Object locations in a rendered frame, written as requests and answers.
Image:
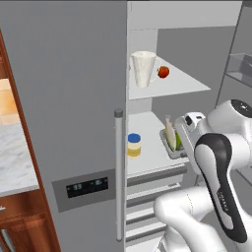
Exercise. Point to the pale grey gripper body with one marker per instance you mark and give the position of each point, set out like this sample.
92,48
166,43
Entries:
185,138

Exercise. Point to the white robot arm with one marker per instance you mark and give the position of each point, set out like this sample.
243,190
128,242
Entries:
210,210

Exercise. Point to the white fridge shelf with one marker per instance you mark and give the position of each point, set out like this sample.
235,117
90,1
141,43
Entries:
177,84
149,144

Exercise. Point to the white fridge drawer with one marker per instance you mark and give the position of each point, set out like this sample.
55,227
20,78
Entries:
147,187
141,226

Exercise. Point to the clear fridge door bin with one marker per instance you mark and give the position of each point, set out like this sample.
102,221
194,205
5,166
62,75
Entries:
241,67

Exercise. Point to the grey fridge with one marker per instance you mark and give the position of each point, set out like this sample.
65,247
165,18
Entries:
183,36

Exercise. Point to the grey open fridge door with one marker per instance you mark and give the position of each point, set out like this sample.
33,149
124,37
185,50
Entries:
236,39

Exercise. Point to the grey closed fridge door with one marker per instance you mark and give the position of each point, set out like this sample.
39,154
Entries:
65,98

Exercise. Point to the jar with blue lid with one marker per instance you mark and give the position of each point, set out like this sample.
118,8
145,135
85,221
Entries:
134,145

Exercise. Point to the red apple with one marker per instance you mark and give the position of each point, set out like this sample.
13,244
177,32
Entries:
163,72

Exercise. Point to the white jug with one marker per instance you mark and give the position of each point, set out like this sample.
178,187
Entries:
143,68

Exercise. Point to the brown wooden cupboard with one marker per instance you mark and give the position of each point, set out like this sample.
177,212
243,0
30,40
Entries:
29,226

